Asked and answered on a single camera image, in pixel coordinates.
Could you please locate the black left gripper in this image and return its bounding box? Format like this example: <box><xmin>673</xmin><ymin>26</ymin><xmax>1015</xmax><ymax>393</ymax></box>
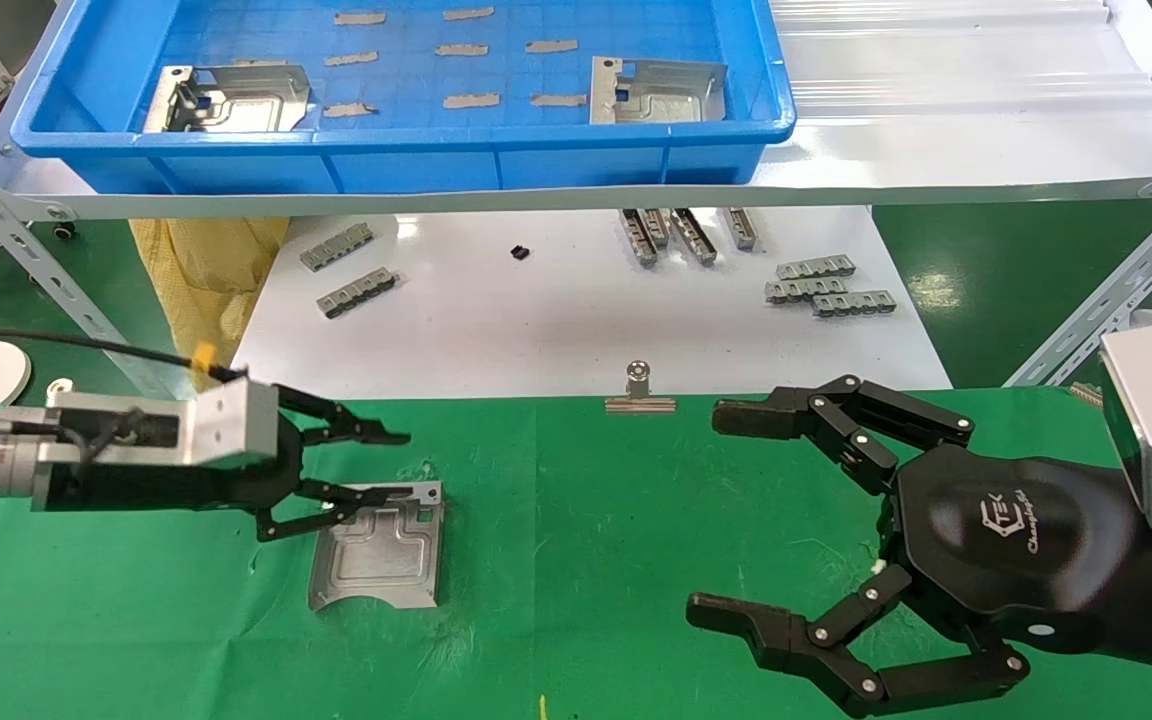
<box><xmin>34</xmin><ymin>385</ymin><xmax>417</xmax><ymax>542</ymax></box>

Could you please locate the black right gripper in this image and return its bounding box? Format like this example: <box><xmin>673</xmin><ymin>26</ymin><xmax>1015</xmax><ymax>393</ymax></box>
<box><xmin>687</xmin><ymin>376</ymin><xmax>1137</xmax><ymax>719</ymax></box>

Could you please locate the stamped sheet metal bracket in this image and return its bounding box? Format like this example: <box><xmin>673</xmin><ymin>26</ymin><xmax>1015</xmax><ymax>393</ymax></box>
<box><xmin>141</xmin><ymin>62</ymin><xmax>312</xmax><ymax>134</ymax></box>
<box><xmin>588</xmin><ymin>56</ymin><xmax>728</xmax><ymax>126</ymax></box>
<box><xmin>308</xmin><ymin>482</ymin><xmax>445</xmax><ymax>611</ymax></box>

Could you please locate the green cloth mat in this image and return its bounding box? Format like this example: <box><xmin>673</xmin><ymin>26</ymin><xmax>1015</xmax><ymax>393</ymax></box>
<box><xmin>0</xmin><ymin>388</ymin><xmax>1152</xmax><ymax>720</ymax></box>

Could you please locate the yellow plastic bag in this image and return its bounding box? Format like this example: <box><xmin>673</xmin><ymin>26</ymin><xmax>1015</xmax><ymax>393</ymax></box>
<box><xmin>129</xmin><ymin>218</ymin><xmax>290</xmax><ymax>401</ymax></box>

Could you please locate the white board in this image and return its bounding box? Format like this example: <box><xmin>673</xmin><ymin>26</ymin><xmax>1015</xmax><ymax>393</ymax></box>
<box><xmin>216</xmin><ymin>205</ymin><xmax>955</xmax><ymax>401</ymax></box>

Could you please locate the blue plastic bin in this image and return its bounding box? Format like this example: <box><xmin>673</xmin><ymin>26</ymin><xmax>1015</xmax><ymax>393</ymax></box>
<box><xmin>9</xmin><ymin>0</ymin><xmax>797</xmax><ymax>196</ymax></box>

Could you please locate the perforated grey rack brace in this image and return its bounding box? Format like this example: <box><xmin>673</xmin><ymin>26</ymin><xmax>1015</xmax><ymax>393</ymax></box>
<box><xmin>0</xmin><ymin>135</ymin><xmax>177</xmax><ymax>399</ymax></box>
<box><xmin>1001</xmin><ymin>170</ymin><xmax>1152</xmax><ymax>389</ymax></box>

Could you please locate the white metal rack shelf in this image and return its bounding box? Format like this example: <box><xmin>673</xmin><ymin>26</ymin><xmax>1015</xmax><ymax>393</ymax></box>
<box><xmin>6</xmin><ymin>0</ymin><xmax>1152</xmax><ymax>223</ymax></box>

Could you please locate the white corrugated panel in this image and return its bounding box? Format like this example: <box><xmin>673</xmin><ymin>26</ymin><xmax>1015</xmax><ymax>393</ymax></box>
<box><xmin>766</xmin><ymin>0</ymin><xmax>1152</xmax><ymax>119</ymax></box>

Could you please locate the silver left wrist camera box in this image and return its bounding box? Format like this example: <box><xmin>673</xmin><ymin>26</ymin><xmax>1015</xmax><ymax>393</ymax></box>
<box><xmin>44</xmin><ymin>378</ymin><xmax>282</xmax><ymax>471</ymax></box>

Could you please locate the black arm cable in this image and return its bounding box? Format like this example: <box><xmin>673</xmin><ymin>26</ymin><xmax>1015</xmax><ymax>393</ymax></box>
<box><xmin>0</xmin><ymin>326</ymin><xmax>249</xmax><ymax>383</ymax></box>

